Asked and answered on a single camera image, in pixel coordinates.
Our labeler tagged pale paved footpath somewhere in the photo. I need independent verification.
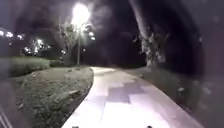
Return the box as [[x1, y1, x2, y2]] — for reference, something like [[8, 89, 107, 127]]
[[61, 66, 205, 128]]

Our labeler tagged street lamp pole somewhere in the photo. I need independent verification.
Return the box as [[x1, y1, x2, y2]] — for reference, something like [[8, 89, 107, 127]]
[[71, 3, 91, 66]]

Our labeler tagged large tree trunk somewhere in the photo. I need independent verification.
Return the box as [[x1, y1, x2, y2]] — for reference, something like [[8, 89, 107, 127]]
[[129, 0, 174, 68]]

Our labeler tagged thin tree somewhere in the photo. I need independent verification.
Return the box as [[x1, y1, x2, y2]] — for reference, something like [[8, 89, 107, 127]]
[[57, 22, 81, 66]]

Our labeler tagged grass verge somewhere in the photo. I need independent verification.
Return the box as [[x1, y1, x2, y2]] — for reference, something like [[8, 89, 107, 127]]
[[6, 65, 95, 128], [123, 66, 214, 118]]

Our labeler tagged trimmed hedge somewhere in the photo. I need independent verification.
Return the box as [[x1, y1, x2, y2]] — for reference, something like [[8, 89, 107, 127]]
[[0, 56, 52, 78]]

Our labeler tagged building with lit windows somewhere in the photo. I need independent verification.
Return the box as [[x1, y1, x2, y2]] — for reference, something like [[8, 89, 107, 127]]
[[0, 29, 54, 58]]

